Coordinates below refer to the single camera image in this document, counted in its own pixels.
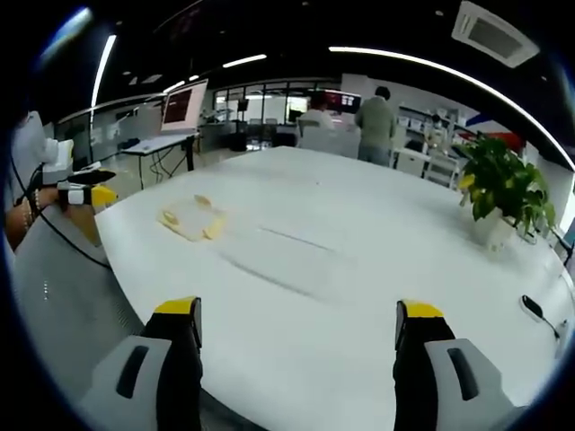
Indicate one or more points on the person's left hand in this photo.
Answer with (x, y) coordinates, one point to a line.
(48, 198)

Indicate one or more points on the short ceiling light strip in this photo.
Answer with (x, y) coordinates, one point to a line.
(245, 61)

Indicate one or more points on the ceiling air conditioner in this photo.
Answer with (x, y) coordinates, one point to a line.
(494, 31)

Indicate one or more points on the long curved ceiling light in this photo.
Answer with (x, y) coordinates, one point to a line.
(449, 71)

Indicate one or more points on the green potted plant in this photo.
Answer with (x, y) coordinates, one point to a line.
(503, 179)

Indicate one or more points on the white shelf rack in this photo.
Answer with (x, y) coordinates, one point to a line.
(442, 168)

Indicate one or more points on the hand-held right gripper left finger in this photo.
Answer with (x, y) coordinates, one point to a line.
(148, 368)

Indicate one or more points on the yellowish plastic buckle part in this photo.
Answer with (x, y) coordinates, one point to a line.
(177, 215)
(211, 228)

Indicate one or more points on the large display screen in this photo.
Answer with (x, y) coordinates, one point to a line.
(182, 108)

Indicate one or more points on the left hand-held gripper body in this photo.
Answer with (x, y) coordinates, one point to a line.
(56, 157)

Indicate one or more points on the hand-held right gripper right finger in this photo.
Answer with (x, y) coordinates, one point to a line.
(449, 372)

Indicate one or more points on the small black device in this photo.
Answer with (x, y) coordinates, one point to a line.
(533, 306)

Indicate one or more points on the dark wall monitor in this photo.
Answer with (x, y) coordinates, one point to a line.
(343, 101)

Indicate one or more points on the white side table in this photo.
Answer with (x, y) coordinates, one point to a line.
(155, 144)

